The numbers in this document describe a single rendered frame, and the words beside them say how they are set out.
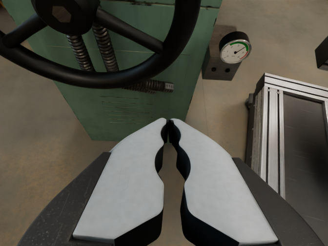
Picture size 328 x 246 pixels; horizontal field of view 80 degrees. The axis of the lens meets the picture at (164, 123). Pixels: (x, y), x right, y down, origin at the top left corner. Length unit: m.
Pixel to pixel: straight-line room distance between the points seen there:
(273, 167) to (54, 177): 0.93
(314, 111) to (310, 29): 1.05
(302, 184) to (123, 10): 0.83
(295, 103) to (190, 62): 0.68
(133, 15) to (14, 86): 1.07
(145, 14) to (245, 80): 1.01
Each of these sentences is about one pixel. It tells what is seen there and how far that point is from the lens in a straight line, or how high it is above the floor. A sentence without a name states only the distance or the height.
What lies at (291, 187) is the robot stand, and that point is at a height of 0.21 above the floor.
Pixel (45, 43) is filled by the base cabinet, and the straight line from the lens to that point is 0.59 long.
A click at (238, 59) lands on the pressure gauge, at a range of 0.48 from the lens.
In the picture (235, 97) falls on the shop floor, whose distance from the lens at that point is 1.27.
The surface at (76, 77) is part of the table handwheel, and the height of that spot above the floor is 0.69.
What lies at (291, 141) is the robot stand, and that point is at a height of 0.21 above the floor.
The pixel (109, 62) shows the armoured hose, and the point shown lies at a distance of 0.39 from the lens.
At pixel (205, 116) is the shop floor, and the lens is 1.13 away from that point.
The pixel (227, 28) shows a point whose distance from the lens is 0.59.
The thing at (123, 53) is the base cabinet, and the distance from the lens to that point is 0.54.
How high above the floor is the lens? 0.94
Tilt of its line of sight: 61 degrees down
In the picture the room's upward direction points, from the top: 7 degrees clockwise
